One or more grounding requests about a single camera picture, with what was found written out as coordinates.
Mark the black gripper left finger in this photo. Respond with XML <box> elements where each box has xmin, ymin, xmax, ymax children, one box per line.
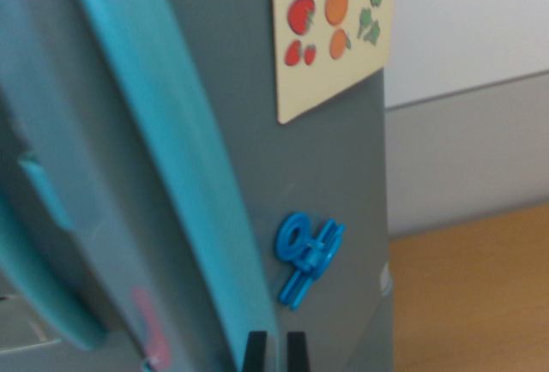
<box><xmin>241</xmin><ymin>331</ymin><xmax>269</xmax><ymax>372</ymax></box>

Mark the cream shopping list card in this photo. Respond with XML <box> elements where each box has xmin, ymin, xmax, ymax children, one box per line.
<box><xmin>270</xmin><ymin>0</ymin><xmax>396</xmax><ymax>126</ymax></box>

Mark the grey toy refrigerator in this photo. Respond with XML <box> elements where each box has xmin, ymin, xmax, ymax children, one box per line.
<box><xmin>0</xmin><ymin>0</ymin><xmax>395</xmax><ymax>372</ymax></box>

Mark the teal fridge door handle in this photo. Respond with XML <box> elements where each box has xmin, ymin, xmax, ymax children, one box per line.
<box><xmin>63</xmin><ymin>0</ymin><xmax>278</xmax><ymax>372</ymax></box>

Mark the teal freezer door handle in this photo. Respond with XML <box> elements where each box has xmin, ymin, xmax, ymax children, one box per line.
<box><xmin>0</xmin><ymin>200</ymin><xmax>108</xmax><ymax>351</ymax></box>

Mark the blue empty clip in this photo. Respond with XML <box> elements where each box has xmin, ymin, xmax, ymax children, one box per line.
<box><xmin>276</xmin><ymin>212</ymin><xmax>347</xmax><ymax>311</ymax></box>

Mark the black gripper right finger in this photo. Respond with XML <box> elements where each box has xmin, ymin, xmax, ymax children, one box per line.
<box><xmin>286</xmin><ymin>331</ymin><xmax>311</xmax><ymax>372</ymax></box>

